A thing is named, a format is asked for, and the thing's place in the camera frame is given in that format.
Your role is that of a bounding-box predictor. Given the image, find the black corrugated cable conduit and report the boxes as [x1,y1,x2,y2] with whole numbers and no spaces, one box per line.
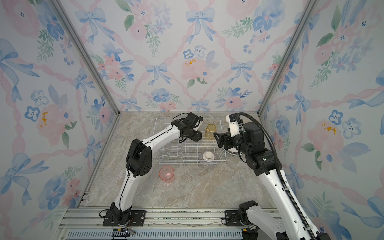
[236,112,317,240]

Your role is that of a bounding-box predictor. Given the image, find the aluminium frame post left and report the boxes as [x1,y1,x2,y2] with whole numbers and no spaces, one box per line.
[48,0,120,116]

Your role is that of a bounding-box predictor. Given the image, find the white wire dish rack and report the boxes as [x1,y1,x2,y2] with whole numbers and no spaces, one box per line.
[153,118,227,166]

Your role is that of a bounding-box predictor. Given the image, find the pink plastic cup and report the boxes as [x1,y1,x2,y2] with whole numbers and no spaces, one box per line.
[159,166,175,184]

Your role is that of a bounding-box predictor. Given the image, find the yellow plastic cup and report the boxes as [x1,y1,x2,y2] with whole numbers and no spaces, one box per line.
[205,124,217,141]

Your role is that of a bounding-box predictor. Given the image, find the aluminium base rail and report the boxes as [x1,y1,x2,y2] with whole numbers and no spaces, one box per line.
[56,206,313,240]

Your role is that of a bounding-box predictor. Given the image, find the aluminium frame post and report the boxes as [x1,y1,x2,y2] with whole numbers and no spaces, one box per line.
[257,0,318,118]
[48,0,120,116]

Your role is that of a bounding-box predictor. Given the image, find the small white bowl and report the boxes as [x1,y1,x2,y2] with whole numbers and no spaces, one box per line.
[202,151,215,162]

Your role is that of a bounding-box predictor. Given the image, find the grey vent grille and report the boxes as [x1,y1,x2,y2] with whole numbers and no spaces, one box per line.
[63,229,243,240]

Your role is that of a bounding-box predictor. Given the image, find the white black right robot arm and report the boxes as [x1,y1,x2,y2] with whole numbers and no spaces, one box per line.
[214,118,330,240]

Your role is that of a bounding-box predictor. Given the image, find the aluminium frame post right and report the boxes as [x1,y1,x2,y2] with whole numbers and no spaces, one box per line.
[257,0,318,118]

